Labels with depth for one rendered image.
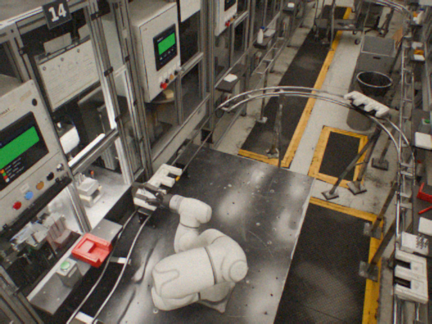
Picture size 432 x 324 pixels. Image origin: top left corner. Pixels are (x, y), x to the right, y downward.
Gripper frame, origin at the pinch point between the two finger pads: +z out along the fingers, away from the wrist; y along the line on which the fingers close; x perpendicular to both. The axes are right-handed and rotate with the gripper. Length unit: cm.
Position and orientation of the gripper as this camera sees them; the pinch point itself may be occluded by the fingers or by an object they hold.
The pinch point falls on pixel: (138, 191)
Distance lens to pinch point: 186.3
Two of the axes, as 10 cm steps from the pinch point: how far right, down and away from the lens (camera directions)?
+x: -3.9, 6.1, -6.9
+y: 0.1, -7.5, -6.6
